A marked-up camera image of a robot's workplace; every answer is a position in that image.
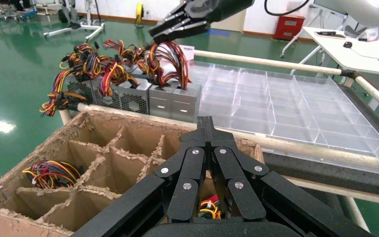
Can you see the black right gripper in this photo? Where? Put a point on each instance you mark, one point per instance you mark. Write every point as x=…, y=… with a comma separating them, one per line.
x=215, y=8

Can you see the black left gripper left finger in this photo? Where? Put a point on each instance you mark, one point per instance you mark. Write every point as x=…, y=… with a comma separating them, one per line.
x=183, y=196

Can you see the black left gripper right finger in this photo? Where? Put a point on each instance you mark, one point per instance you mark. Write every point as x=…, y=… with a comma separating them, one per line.
x=246, y=199

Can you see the clear acrylic divider tray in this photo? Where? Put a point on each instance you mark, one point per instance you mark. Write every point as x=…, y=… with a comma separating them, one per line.
x=291, y=104

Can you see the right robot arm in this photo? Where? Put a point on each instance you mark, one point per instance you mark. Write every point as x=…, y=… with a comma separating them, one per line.
x=362, y=9

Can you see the black flat handset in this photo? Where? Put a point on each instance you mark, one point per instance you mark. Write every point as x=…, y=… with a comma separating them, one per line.
x=326, y=33

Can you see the black computer mouse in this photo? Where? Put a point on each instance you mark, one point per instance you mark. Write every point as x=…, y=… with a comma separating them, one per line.
x=348, y=44

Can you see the cardboard box with dividers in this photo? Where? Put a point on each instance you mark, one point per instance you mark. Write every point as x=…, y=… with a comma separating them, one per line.
x=88, y=157

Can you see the red metal cabinet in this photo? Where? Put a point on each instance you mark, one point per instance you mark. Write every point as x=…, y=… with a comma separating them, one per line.
x=289, y=27

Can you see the black pipe joint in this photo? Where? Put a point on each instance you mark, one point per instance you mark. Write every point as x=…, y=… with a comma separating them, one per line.
x=349, y=74

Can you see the white desk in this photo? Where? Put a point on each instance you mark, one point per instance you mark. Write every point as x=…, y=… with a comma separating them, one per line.
x=356, y=57

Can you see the white cart lower frame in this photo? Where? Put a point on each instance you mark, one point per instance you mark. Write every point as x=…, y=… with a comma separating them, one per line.
x=340, y=191

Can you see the white wheeled stand base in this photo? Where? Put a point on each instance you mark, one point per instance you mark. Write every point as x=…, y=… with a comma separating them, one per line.
x=75, y=27

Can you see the yellow standing device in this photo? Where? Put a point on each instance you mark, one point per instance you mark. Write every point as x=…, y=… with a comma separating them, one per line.
x=139, y=13

